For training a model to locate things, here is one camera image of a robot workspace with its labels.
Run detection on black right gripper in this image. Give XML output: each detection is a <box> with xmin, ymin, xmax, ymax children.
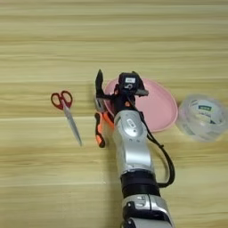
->
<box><xmin>94</xmin><ymin>69</ymin><xmax>150</xmax><ymax>115</ymax></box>

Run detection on pink oval plate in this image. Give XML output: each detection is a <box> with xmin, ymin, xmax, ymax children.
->
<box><xmin>102</xmin><ymin>77</ymin><xmax>179</xmax><ymax>133</ymax></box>

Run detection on orange black pliers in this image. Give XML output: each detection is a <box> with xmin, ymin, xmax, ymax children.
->
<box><xmin>94</xmin><ymin>94</ymin><xmax>116</xmax><ymax>149</ymax></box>

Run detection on clear tape roll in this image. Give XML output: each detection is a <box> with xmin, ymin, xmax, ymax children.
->
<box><xmin>175</xmin><ymin>94</ymin><xmax>228</xmax><ymax>143</ymax></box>

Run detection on red handled scissors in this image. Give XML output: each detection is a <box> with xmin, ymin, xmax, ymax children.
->
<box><xmin>50</xmin><ymin>90</ymin><xmax>83</xmax><ymax>147</ymax></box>

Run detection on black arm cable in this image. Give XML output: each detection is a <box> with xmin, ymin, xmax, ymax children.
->
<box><xmin>130</xmin><ymin>102</ymin><xmax>176</xmax><ymax>189</ymax></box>

